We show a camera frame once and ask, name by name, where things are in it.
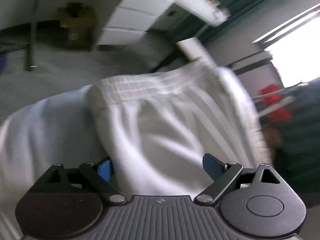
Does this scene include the white sweatpants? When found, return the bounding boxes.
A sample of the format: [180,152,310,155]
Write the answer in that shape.
[87,61,272,197]

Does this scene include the pink white bed duvet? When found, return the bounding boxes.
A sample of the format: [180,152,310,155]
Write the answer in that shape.
[1,86,107,239]

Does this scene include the dark teal right curtain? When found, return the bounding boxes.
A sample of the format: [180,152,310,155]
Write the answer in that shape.
[260,79,319,193]

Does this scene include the red bag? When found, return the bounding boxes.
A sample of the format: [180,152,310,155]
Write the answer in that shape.
[259,83,293,123]

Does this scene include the silver tripod stand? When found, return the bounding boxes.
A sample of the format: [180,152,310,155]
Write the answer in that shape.
[251,81,309,118]

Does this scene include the white vanity desk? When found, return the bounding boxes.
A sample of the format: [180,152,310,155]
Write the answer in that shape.
[94,0,228,46]

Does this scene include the window with dark frame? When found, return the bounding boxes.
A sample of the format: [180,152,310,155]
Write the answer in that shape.
[254,4,319,87]

